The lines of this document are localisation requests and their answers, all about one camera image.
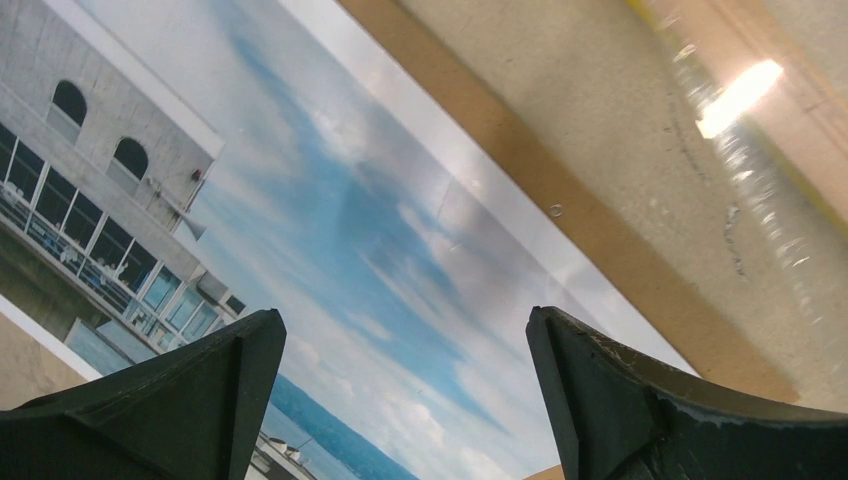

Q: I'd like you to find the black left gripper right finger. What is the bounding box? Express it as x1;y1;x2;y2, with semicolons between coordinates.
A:
526;307;847;479

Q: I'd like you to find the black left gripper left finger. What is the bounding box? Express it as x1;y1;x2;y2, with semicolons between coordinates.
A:
1;309;287;479

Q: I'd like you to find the building and sky photo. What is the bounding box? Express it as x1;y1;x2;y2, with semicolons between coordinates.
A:
1;1;686;479

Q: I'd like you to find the brown backing board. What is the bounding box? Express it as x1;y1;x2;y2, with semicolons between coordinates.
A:
337;0;800;480

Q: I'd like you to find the clear plastic sheet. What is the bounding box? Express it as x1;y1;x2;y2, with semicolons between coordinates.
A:
642;20;847;377

